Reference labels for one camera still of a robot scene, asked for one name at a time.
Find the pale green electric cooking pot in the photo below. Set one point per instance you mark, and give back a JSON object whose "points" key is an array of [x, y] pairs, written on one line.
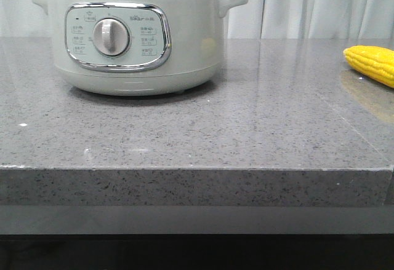
{"points": [[137, 47]]}

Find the yellow corn cob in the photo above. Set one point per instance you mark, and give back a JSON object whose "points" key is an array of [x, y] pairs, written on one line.
{"points": [[372, 61]]}

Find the white pleated curtain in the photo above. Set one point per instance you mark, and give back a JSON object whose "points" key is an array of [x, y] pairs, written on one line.
{"points": [[266, 19]]}

